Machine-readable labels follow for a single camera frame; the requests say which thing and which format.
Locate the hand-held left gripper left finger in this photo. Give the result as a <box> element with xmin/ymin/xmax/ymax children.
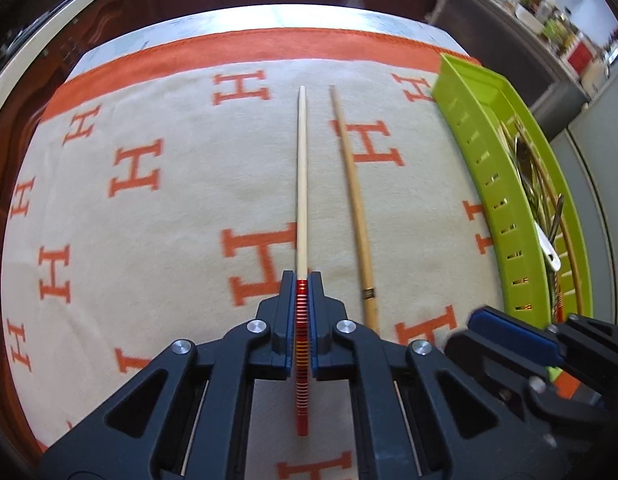
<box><xmin>39</xmin><ymin>270</ymin><xmax>296</xmax><ymax>480</ymax></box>

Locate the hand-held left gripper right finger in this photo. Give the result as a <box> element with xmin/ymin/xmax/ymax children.
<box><xmin>309</xmin><ymin>270</ymin><xmax>572</xmax><ymax>480</ymax></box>

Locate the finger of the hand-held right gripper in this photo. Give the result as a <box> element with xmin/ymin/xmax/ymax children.
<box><xmin>446</xmin><ymin>332</ymin><xmax>611</xmax><ymax>425</ymax></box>
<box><xmin>466</xmin><ymin>307</ymin><xmax>618</xmax><ymax>396</ymax></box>

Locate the white ceramic soup spoon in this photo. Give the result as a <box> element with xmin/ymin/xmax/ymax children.
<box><xmin>534</xmin><ymin>222</ymin><xmax>563</xmax><ymax>272</ymax></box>

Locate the green plastic utensil tray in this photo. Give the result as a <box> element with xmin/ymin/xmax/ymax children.
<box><xmin>430</xmin><ymin>52</ymin><xmax>594</xmax><ymax>383</ymax></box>

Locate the tan bamboo chopstick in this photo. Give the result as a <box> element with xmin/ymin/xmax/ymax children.
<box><xmin>329</xmin><ymin>84</ymin><xmax>381</xmax><ymax>333</ymax></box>

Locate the orange beige printed blanket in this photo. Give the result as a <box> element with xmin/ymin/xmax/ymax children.
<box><xmin>1</xmin><ymin>27</ymin><xmax>580</xmax><ymax>480</ymax></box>

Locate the red label jar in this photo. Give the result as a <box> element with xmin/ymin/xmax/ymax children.
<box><xmin>566</xmin><ymin>42</ymin><xmax>592</xmax><ymax>73</ymax></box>

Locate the large patterned-handle steel spoon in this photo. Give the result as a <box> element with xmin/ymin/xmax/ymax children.
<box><xmin>514</xmin><ymin>135</ymin><xmax>546</xmax><ymax>223</ymax></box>

